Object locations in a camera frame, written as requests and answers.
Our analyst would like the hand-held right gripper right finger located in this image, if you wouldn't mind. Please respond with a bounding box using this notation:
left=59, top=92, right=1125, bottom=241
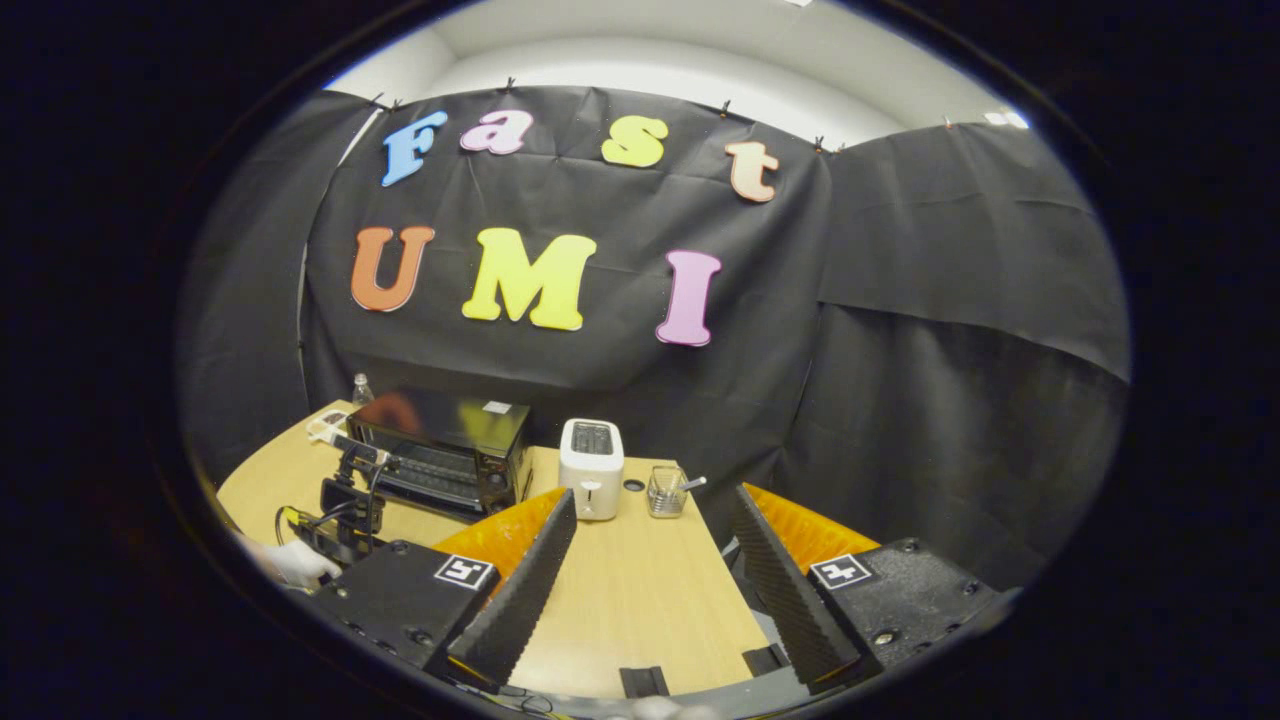
left=733, top=483, right=1021, bottom=696

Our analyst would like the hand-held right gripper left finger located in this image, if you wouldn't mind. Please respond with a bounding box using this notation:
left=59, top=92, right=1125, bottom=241
left=300, top=487, right=578, bottom=693

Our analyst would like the black electric oven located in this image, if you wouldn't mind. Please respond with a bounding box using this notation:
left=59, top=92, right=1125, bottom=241
left=345, top=388, right=534, bottom=523

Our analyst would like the clear glass cup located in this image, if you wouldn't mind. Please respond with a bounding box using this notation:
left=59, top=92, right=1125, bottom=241
left=646, top=465, right=689, bottom=519

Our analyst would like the black backdrop cloth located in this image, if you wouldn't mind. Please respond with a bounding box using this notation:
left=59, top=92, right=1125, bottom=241
left=178, top=85, right=1133, bottom=591

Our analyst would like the white toaster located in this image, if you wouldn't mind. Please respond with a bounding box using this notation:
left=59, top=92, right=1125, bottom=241
left=558, top=418, right=626, bottom=522

